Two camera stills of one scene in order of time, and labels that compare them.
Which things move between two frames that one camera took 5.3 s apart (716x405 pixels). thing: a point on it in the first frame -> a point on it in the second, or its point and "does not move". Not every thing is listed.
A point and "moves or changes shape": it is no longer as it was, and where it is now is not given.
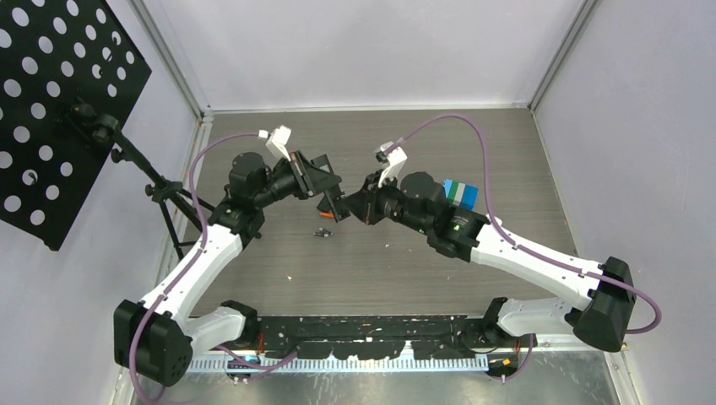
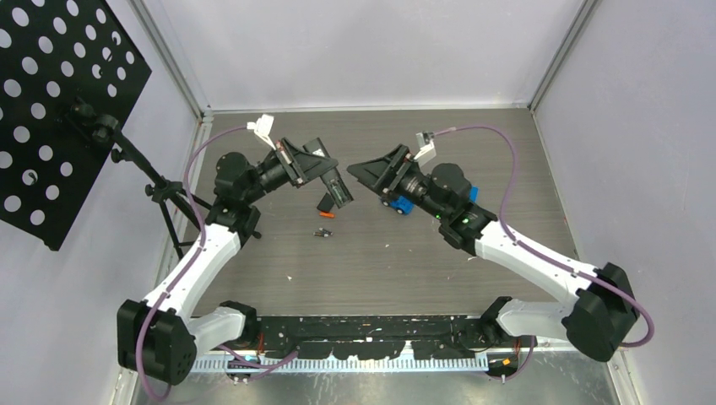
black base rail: x=366 y=337 does not move
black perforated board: x=69 y=76 does not move
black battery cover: x=324 y=204 does not move
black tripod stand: x=105 y=128 does not move
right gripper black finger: x=359 y=203 -> x=376 y=172
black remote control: x=334 y=201 moves or changes shape
